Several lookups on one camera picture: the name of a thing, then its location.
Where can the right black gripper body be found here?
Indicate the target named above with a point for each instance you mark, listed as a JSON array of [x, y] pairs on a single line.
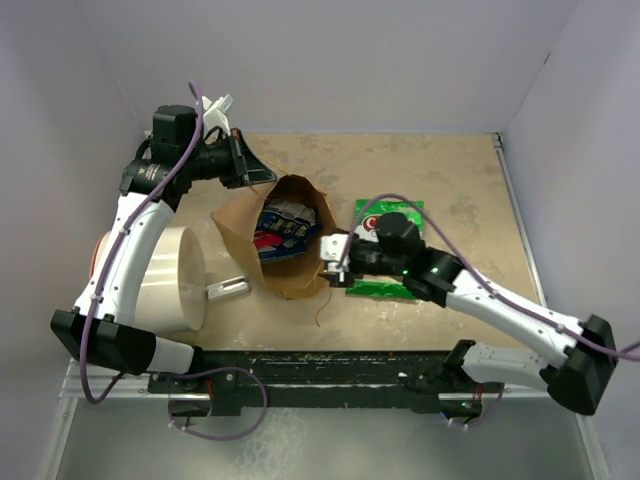
[[370, 260]]

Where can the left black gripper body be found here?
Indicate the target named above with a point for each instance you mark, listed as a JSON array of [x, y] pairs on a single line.
[[220, 160]]

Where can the green Chuba snack bag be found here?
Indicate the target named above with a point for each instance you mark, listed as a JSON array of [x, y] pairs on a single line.
[[377, 286]]

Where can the blue Kettle chips bag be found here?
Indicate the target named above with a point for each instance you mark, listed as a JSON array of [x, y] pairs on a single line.
[[291, 221]]

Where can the brown paper bag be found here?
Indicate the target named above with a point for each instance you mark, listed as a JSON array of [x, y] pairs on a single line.
[[293, 279]]

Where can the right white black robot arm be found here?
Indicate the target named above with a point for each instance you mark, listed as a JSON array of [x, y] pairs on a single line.
[[559, 354]]

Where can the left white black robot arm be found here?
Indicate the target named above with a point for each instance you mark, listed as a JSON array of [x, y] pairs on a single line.
[[182, 148]]

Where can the blue snack box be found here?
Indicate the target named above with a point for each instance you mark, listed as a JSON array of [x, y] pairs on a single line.
[[287, 250]]

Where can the red snack packet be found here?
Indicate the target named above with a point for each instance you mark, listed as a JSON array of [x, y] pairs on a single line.
[[265, 241]]

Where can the small white rectangular device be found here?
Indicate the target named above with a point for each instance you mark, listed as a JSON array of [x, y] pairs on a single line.
[[227, 289]]

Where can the white cylindrical bucket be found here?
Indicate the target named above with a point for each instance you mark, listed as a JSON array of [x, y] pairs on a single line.
[[160, 290]]

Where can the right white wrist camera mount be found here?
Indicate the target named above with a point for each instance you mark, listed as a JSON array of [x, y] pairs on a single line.
[[335, 270]]

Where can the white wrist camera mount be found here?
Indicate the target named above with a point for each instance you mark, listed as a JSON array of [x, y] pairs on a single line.
[[216, 113], [335, 270]]

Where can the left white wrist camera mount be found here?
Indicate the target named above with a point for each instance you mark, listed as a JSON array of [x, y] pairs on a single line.
[[216, 113]]

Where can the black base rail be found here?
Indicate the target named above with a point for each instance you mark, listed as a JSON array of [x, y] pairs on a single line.
[[418, 381]]

